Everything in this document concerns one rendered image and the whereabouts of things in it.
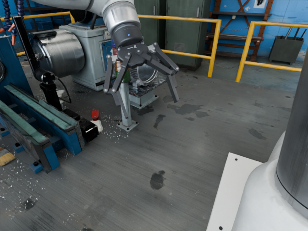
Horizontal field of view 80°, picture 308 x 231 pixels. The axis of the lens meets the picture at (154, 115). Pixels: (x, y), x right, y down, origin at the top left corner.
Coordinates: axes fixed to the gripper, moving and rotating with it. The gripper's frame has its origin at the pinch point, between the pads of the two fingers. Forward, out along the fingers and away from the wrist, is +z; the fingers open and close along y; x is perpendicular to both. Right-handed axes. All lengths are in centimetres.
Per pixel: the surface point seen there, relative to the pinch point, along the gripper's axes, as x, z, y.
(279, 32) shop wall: -321, -113, -385
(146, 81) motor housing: -47, -19, -9
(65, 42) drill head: -48, -51, 25
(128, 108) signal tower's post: -34.6, -6.6, 5.3
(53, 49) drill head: -44, -47, 31
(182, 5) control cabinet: -245, -184, -145
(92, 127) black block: -32.5, -3.1, 21.9
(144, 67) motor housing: -53, -29, -11
